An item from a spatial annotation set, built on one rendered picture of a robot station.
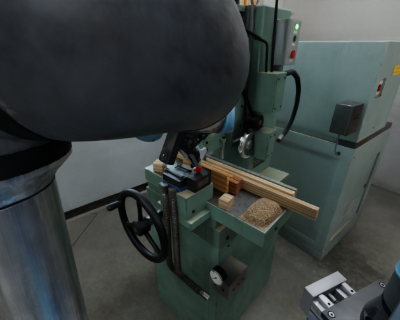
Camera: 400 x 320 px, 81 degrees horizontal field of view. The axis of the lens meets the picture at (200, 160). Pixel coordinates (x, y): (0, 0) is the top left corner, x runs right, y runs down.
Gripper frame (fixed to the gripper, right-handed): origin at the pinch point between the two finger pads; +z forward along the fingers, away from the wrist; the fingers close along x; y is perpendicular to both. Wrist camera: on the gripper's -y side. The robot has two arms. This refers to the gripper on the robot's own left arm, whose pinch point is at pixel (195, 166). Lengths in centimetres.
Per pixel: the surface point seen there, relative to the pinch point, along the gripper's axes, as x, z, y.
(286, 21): -3, -15, 60
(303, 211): -31.3, 18.3, 8.6
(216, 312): -10, 62, -34
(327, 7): 52, 67, 255
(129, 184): 138, 102, -2
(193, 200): -3.5, 5.8, -9.3
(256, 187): -14.1, 17.2, 9.2
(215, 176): -0.7, 11.6, 4.5
